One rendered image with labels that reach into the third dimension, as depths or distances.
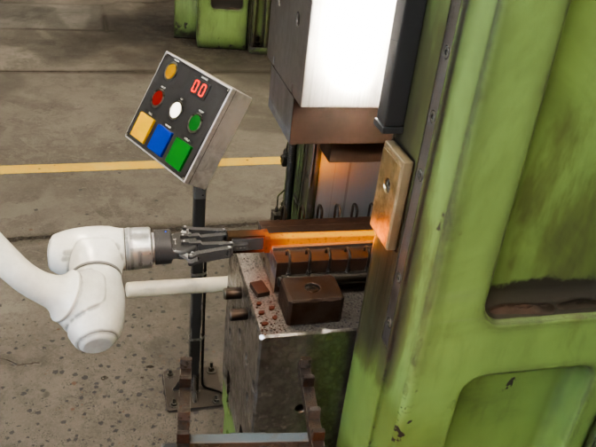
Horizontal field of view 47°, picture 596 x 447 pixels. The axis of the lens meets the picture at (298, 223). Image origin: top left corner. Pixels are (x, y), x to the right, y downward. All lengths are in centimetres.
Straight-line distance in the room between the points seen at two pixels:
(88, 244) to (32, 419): 120
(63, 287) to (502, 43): 87
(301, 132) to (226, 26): 495
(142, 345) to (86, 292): 146
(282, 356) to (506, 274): 50
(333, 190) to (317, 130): 41
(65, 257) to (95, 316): 18
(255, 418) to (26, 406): 121
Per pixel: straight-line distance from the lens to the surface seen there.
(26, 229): 355
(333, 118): 135
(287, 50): 136
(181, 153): 188
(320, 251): 154
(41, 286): 134
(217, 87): 186
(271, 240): 152
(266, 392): 151
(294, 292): 142
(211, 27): 626
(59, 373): 270
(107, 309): 134
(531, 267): 125
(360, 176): 174
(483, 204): 106
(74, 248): 145
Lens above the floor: 182
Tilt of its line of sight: 30 degrees down
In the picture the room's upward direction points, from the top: 7 degrees clockwise
